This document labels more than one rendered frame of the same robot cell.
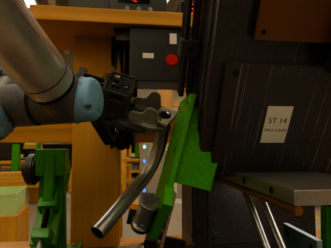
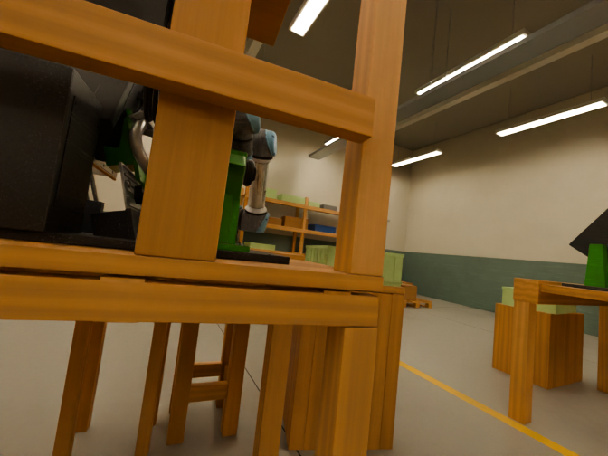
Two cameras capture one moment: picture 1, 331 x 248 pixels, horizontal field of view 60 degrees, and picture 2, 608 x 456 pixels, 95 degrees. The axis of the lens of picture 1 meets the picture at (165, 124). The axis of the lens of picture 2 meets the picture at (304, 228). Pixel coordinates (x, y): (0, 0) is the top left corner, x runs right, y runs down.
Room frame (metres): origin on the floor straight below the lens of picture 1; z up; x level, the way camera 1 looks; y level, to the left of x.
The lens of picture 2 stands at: (1.49, 0.32, 0.92)
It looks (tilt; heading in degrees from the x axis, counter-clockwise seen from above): 5 degrees up; 167
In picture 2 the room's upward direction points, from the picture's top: 6 degrees clockwise
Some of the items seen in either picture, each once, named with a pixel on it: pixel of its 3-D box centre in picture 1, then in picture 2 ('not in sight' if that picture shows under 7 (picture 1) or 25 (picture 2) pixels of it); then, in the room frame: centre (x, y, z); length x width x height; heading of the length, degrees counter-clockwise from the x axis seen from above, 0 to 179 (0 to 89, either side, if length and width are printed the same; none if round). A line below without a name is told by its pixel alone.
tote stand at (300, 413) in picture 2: not in sight; (331, 340); (-0.15, 0.94, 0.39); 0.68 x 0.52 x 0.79; 177
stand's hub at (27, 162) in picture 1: (30, 169); (250, 173); (0.70, 0.33, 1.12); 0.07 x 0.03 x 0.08; 7
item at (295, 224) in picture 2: not in sight; (298, 242); (-5.21, 1.72, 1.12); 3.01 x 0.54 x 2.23; 104
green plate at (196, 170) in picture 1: (190, 150); (125, 147); (0.56, -0.05, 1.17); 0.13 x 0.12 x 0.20; 97
